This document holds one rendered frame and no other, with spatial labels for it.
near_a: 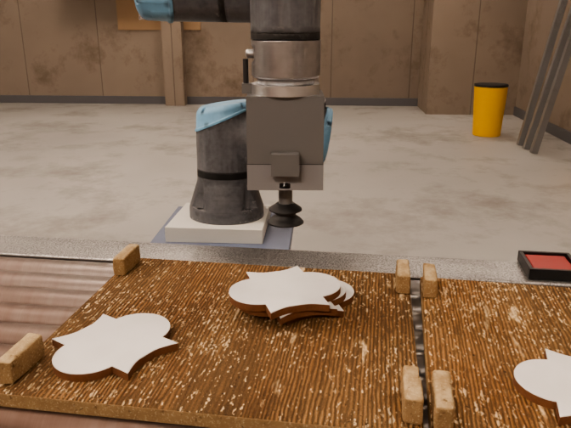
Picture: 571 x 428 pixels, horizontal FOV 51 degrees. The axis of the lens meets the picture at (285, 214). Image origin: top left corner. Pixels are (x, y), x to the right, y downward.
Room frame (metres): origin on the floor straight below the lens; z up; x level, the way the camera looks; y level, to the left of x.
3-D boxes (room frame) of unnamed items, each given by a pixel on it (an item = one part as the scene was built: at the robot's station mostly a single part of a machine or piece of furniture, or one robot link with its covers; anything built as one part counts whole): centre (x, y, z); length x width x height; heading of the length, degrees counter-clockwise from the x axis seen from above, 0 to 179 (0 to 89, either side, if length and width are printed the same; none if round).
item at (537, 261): (0.84, -0.40, 0.92); 0.06 x 0.06 x 0.01; 82
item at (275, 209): (0.67, 0.00, 1.06); 0.04 x 0.04 x 0.02
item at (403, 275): (0.74, -0.16, 0.95); 0.06 x 0.02 x 0.03; 171
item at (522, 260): (0.84, -0.40, 0.92); 0.08 x 0.08 x 0.02; 82
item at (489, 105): (6.91, -2.33, 0.29); 0.37 x 0.37 x 0.58
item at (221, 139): (1.18, 0.11, 1.06); 0.13 x 0.12 x 0.14; 88
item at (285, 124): (0.66, 0.00, 1.16); 0.10 x 0.09 x 0.16; 179
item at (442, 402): (0.46, -0.14, 0.95); 0.06 x 0.02 x 0.03; 169
